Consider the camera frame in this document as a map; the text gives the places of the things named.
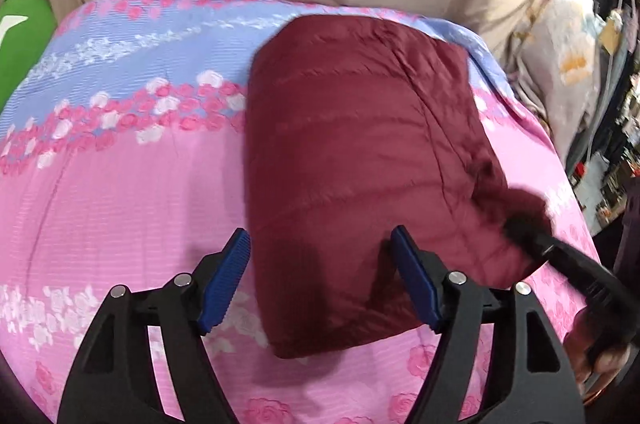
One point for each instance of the maroon puffer jacket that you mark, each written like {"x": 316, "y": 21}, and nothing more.
{"x": 354, "y": 126}

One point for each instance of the pink floral bed sheet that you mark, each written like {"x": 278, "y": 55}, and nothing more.
{"x": 121, "y": 163}

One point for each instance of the cluttered shelf items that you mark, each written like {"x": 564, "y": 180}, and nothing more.
{"x": 613, "y": 80}

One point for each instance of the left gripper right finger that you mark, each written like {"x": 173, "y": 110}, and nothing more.
{"x": 529, "y": 379}

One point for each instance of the floral grey fabric pile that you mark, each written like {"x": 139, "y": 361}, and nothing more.
{"x": 554, "y": 60}

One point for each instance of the green pillow white stripe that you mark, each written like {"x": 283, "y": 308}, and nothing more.
{"x": 27, "y": 27}

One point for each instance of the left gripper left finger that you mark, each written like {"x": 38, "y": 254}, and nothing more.
{"x": 112, "y": 379}

